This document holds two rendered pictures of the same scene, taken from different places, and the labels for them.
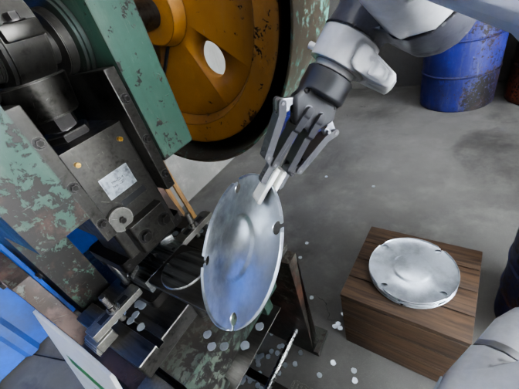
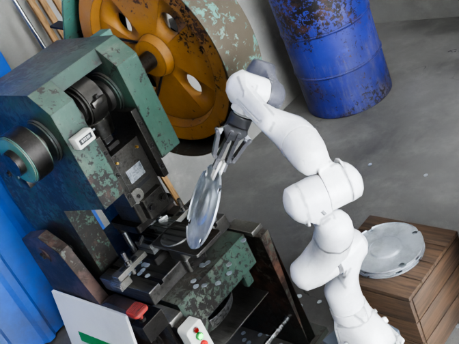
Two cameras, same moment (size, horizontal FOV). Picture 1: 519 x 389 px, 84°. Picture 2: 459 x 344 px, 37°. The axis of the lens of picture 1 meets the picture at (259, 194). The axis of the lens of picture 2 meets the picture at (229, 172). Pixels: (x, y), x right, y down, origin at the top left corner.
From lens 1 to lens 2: 1.75 m
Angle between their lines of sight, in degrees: 11
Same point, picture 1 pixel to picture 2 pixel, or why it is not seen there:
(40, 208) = (105, 185)
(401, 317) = (364, 286)
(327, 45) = (234, 106)
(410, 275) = (380, 252)
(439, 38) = not seen: hidden behind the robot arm
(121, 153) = (137, 155)
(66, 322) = (90, 284)
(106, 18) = (132, 86)
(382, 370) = not seen: outside the picture
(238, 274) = (203, 218)
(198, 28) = (182, 67)
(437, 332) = (388, 293)
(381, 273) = not seen: hidden behind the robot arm
